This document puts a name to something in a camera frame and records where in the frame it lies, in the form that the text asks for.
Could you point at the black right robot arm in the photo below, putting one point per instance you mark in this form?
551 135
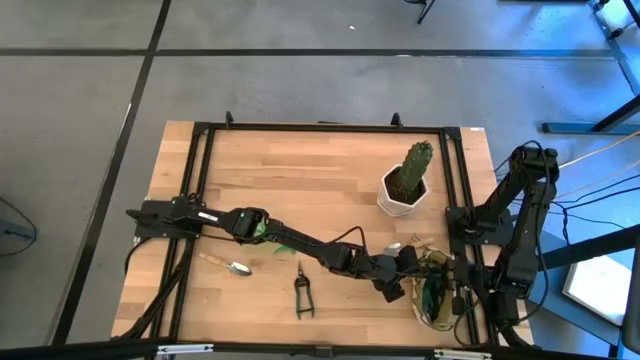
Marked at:
525 235

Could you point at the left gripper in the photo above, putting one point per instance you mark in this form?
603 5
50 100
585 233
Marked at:
385 267

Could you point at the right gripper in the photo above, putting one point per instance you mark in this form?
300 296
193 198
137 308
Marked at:
475 285

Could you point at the black diagonal metal beam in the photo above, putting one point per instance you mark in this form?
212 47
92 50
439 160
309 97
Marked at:
590 248

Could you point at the green plastic spray bottle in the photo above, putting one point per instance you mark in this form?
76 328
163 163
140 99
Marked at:
286 248

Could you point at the tan and green gardening bag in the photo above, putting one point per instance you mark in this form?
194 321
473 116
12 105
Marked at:
435 324

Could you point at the white faceted plant pot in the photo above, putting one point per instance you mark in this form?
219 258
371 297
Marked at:
392 207

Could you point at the black chair base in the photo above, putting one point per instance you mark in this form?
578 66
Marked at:
424 11

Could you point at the white flat panel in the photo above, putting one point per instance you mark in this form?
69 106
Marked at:
597 290

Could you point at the grey metal rail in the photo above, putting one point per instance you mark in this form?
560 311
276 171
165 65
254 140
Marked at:
620 55

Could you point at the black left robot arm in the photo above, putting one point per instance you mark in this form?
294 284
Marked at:
300 240

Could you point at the grey floor stand base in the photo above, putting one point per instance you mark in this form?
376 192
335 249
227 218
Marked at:
15 232

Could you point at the green cactus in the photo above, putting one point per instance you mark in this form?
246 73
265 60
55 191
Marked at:
415 165

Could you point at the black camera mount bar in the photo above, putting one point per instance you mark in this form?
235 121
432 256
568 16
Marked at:
100 348

